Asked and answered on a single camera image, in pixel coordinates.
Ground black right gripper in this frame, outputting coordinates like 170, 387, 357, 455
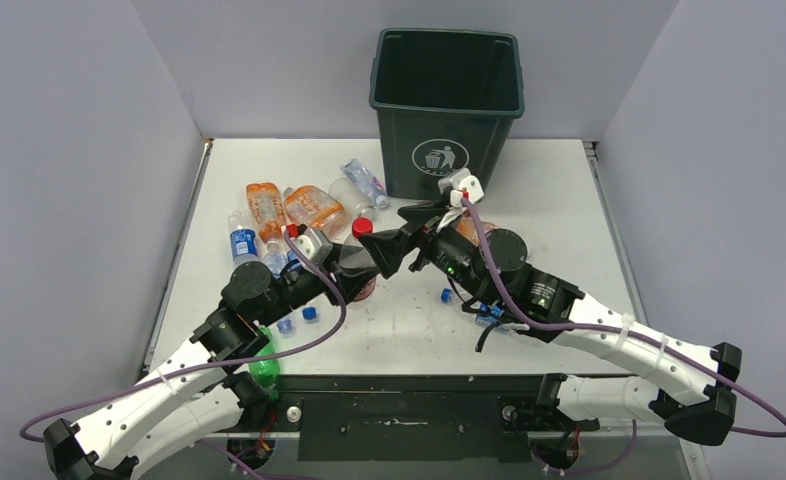
358, 199, 497, 307

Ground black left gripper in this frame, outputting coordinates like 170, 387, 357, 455
256, 243, 377, 327

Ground red label bottle front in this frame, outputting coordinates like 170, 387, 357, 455
338, 217, 378, 303

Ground clear bottle blue label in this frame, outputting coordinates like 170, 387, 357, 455
440, 287, 503, 332

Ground crushed orange bottle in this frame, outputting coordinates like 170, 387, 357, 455
284, 185, 349, 237
246, 182, 286, 244
456, 217, 498, 246

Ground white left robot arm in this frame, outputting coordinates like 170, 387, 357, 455
42, 253, 378, 479

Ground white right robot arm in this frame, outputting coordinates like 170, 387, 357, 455
358, 205, 742, 446

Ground dark green plastic trash bin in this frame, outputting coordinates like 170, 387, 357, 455
369, 28, 525, 200

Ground crushed clear bottle white cap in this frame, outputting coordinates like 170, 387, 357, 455
340, 159, 390, 210

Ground light blue water bottle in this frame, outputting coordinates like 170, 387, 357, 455
262, 247, 294, 336

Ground green plastic bottle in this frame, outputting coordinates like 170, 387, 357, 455
248, 327, 281, 401

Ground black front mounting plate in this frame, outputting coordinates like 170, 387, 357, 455
202, 374, 668, 464

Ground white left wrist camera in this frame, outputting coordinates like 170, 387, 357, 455
285, 224, 333, 266

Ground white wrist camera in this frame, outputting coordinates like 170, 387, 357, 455
285, 224, 333, 266
437, 168, 485, 208

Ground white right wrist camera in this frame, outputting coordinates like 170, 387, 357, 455
437, 168, 485, 208

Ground aluminium rail frame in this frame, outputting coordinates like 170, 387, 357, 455
581, 140, 704, 440

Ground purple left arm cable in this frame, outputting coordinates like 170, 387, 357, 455
19, 228, 349, 480

